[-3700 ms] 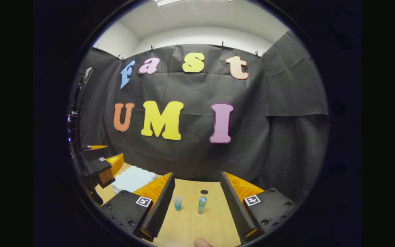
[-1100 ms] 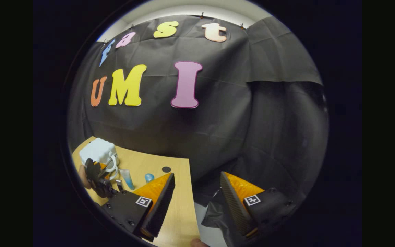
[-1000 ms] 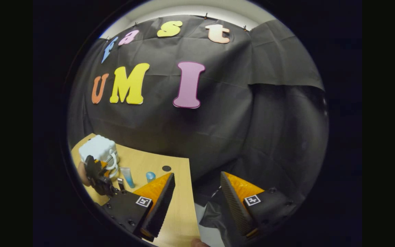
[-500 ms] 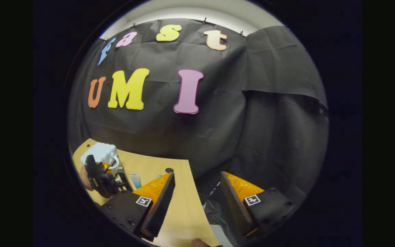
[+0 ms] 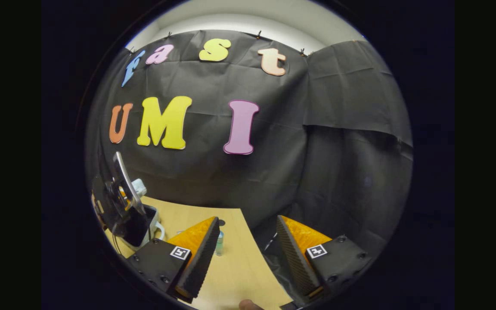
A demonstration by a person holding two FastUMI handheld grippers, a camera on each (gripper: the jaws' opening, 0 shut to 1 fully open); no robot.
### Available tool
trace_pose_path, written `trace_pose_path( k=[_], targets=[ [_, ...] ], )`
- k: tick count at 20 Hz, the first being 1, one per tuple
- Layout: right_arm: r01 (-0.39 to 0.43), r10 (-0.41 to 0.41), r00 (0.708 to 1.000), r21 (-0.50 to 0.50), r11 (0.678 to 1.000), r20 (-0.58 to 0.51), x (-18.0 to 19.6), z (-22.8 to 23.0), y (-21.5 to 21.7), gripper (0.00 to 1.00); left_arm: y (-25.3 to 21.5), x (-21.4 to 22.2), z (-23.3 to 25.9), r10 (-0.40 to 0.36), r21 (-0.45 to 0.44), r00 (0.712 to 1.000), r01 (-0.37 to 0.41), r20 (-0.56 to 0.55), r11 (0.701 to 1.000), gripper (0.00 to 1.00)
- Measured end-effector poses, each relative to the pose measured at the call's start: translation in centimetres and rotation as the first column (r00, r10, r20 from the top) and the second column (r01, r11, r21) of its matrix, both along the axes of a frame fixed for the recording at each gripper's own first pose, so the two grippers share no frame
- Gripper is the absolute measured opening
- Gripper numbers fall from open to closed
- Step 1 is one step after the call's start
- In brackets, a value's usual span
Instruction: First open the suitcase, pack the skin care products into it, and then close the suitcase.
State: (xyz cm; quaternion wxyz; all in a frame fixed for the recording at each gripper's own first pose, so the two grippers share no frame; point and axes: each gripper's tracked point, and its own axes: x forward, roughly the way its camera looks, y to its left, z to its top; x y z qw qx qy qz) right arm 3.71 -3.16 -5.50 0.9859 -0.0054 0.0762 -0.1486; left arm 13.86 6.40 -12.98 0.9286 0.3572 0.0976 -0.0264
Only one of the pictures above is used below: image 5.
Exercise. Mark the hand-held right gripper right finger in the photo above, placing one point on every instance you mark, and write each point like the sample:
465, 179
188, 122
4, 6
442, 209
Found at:
295, 258

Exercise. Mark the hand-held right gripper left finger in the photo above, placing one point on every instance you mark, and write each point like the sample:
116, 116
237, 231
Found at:
203, 258

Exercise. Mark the green bottle with blue cap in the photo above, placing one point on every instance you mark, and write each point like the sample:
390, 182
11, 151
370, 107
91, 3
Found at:
219, 245

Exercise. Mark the pale blue small suitcase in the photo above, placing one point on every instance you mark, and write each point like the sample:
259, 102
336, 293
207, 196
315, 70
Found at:
142, 234

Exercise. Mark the black backdrop cloth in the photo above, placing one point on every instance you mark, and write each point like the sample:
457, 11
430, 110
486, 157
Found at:
239, 185

